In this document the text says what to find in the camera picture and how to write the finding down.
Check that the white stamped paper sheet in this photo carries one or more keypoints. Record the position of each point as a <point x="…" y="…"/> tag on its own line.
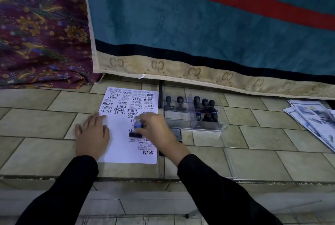
<point x="120" y="138"/>

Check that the set of dark rubber stamps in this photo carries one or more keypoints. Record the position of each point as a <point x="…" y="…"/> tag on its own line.
<point x="205" y="103"/>

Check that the clear acrylic lid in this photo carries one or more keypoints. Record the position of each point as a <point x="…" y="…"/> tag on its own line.
<point x="206" y="159"/>

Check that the black pen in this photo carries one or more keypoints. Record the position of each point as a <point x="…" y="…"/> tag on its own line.
<point x="160" y="96"/>

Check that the teal blanket with red stripe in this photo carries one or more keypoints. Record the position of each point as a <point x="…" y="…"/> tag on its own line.
<point x="199" y="28"/>

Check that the clear acrylic organizer box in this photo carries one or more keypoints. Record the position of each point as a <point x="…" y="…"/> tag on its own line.
<point x="183" y="122"/>

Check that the person's right forearm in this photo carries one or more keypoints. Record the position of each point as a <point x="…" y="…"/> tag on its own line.
<point x="217" y="196"/>

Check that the person's left little finger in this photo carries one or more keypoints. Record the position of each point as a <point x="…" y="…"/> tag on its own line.
<point x="78" y="133"/>

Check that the person's left thumb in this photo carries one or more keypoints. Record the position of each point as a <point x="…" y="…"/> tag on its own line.
<point x="107" y="131"/>

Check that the person's right hand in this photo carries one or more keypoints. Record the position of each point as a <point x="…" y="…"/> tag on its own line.
<point x="162" y="135"/>

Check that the person's left hand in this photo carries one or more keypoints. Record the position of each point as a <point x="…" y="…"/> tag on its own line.
<point x="90" y="141"/>

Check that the metal ink pad tin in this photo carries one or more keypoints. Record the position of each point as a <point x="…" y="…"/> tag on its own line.
<point x="175" y="134"/>

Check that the person's right fingers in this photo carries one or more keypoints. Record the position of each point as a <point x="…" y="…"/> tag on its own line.
<point x="149" y="124"/>

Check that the pile of printed leaflets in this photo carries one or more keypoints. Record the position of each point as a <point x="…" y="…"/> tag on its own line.
<point x="314" y="120"/>

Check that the person's left forearm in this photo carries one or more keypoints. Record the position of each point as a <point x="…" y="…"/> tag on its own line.
<point x="65" y="193"/>

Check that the purple floral batik cloth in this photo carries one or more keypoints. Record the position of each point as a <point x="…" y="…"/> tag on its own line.
<point x="41" y="31"/>

